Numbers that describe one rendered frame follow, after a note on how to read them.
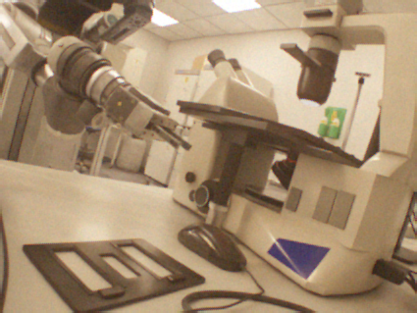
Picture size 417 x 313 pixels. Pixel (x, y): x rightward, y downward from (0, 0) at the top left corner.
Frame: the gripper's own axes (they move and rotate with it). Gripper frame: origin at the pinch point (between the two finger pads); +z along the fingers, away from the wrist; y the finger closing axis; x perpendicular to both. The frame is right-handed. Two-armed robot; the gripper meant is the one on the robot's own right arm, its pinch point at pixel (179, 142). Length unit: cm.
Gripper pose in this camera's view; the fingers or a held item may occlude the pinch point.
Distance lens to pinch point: 52.5
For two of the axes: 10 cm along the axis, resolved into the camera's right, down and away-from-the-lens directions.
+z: 7.8, 6.0, -1.6
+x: 5.9, -8.0, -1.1
